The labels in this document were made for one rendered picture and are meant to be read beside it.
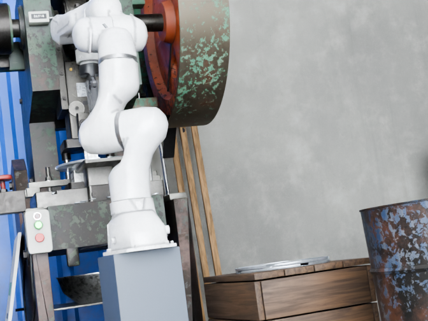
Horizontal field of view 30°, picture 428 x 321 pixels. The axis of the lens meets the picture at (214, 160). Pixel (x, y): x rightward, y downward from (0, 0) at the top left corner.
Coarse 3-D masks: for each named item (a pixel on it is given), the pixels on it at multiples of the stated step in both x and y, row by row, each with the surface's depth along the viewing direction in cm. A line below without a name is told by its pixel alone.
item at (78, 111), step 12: (72, 72) 288; (72, 84) 287; (84, 84) 288; (72, 96) 286; (84, 96) 287; (72, 108) 284; (84, 108) 286; (72, 120) 285; (84, 120) 282; (72, 132) 284
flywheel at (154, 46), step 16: (160, 0) 321; (176, 0) 298; (176, 16) 300; (160, 32) 312; (176, 32) 302; (144, 48) 342; (160, 48) 328; (176, 48) 304; (160, 64) 331; (176, 64) 315; (160, 80) 329; (176, 80) 309; (160, 96) 321
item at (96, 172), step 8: (88, 160) 263; (96, 160) 263; (104, 160) 264; (112, 160) 265; (120, 160) 268; (80, 168) 274; (88, 168) 274; (96, 168) 275; (104, 168) 276; (112, 168) 277; (88, 176) 274; (96, 176) 275; (104, 176) 275; (88, 184) 274; (96, 184) 274; (104, 184) 275; (88, 192) 274; (96, 192) 274; (104, 192) 275; (96, 200) 273; (104, 200) 274
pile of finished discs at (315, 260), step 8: (328, 256) 244; (264, 264) 245; (272, 264) 240; (280, 264) 231; (288, 264) 231; (296, 264) 231; (304, 264) 240; (312, 264) 233; (240, 272) 250; (248, 272) 235
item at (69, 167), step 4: (112, 156) 268; (116, 156) 269; (120, 156) 270; (76, 160) 267; (80, 160) 267; (60, 164) 272; (64, 164) 270; (68, 164) 269; (72, 164) 270; (76, 164) 272; (56, 168) 275; (64, 168) 277; (68, 168) 278; (72, 168) 280
